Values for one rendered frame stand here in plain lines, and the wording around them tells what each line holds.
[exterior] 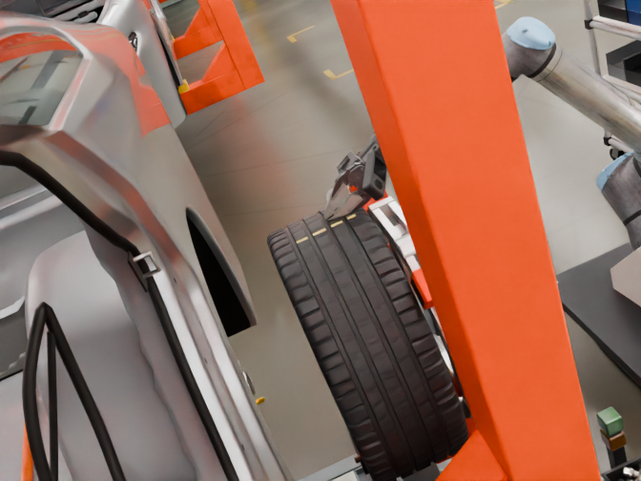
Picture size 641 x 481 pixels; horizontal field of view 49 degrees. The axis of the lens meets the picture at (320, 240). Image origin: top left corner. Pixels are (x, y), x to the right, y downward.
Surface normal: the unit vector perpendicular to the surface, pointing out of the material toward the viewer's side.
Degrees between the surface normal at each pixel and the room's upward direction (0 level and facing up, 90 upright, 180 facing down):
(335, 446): 0
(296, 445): 0
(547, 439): 90
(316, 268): 21
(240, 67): 90
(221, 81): 90
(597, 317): 0
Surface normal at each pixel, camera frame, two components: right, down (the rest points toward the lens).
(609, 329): -0.34, -0.81
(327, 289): -0.17, -0.47
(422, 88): 0.24, 0.43
